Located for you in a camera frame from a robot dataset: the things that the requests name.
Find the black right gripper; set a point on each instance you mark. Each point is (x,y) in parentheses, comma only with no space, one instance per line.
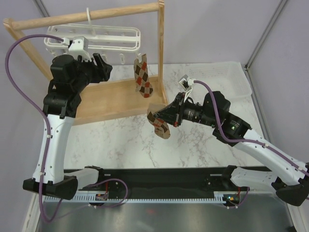
(173,113)

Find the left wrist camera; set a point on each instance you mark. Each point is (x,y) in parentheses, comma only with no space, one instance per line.
(78,47)

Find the aluminium frame post right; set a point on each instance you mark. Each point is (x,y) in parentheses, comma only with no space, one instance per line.
(266,32)

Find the white plastic clip hanger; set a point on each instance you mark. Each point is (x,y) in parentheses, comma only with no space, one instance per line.
(102,39)

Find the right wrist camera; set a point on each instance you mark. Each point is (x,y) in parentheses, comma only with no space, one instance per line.
(186,83)

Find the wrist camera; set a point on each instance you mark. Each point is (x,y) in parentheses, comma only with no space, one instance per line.
(186,83)
(78,47)

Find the aluminium frame post left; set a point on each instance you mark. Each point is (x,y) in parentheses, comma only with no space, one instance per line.
(44,11)

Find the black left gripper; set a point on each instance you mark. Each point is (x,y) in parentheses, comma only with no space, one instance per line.
(102,72)

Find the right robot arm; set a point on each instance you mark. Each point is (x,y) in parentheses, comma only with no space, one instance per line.
(286,177)

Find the aluminium frame post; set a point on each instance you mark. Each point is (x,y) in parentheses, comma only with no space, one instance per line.
(44,11)
(266,32)

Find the wooden hanger stand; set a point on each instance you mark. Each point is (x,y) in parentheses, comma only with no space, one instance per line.
(109,100)

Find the argyle sock beige orange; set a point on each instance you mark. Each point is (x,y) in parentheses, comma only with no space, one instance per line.
(142,82)

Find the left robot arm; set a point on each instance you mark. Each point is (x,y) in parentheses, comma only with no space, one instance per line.
(70,77)

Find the white cable duct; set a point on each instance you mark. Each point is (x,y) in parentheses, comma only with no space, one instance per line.
(102,197)

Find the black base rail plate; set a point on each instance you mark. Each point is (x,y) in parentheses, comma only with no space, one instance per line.
(166,181)

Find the white perforated plastic basket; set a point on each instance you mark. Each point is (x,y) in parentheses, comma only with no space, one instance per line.
(226,77)

